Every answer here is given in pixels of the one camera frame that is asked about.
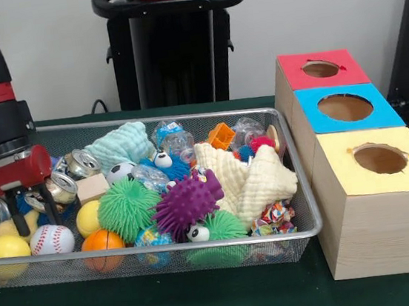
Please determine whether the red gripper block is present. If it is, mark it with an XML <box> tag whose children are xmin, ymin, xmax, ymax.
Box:
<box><xmin>0</xmin><ymin>142</ymin><xmax>66</xmax><ymax>241</ymax></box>

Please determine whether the green spiky ball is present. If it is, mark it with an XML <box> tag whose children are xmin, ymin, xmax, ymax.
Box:
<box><xmin>181</xmin><ymin>207</ymin><xmax>253</xmax><ymax>270</ymax></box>
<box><xmin>93</xmin><ymin>175</ymin><xmax>167</xmax><ymax>247</ymax></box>

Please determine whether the cream muslin cloth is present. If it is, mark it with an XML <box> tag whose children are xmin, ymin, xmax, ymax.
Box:
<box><xmin>193</xmin><ymin>131</ymin><xmax>303</xmax><ymax>230</ymax></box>

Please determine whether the shallow clear mesh bin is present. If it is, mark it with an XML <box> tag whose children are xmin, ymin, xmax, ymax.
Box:
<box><xmin>0</xmin><ymin>94</ymin><xmax>327</xmax><ymax>298</ymax></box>

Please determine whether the wooden box with three holes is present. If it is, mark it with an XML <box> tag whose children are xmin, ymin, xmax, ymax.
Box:
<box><xmin>270</xmin><ymin>40</ymin><xmax>409</xmax><ymax>287</ymax></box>

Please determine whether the white baseball toy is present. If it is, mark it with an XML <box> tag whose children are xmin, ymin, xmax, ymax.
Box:
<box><xmin>27</xmin><ymin>222</ymin><xmax>77</xmax><ymax>258</ymax></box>

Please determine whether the smooth yellow ball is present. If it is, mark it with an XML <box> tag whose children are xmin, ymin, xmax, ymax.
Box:
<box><xmin>0</xmin><ymin>233</ymin><xmax>36</xmax><ymax>282</ymax></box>

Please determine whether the yellow tennis ball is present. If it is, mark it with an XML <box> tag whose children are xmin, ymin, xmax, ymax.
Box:
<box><xmin>73</xmin><ymin>200</ymin><xmax>105</xmax><ymax>239</ymax></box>

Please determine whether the orange basketball toy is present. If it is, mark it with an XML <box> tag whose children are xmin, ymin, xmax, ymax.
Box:
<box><xmin>79</xmin><ymin>227</ymin><xmax>128</xmax><ymax>276</ymax></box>

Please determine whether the small soccer ball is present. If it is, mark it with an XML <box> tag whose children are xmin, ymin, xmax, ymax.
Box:
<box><xmin>104</xmin><ymin>160</ymin><xmax>139</xmax><ymax>187</ymax></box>

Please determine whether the mint green cloth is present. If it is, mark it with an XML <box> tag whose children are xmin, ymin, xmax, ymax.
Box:
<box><xmin>82</xmin><ymin>120</ymin><xmax>158</xmax><ymax>176</ymax></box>

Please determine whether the blue globe ball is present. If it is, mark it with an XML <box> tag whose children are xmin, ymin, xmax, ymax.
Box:
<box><xmin>133</xmin><ymin>223</ymin><xmax>178</xmax><ymax>270</ymax></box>

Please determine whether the purple spiky ball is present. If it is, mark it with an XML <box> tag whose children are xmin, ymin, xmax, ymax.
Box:
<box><xmin>147</xmin><ymin>167</ymin><xmax>230</xmax><ymax>245</ymax></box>

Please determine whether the orange plastic toy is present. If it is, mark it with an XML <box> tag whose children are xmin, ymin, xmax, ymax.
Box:
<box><xmin>206</xmin><ymin>121</ymin><xmax>239</xmax><ymax>152</ymax></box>

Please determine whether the black cable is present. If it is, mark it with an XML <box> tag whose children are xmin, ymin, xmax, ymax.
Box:
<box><xmin>90</xmin><ymin>98</ymin><xmax>110</xmax><ymax>115</ymax></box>

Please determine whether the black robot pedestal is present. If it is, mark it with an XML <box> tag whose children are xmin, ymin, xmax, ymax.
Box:
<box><xmin>93</xmin><ymin>0</ymin><xmax>258</xmax><ymax>115</ymax></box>

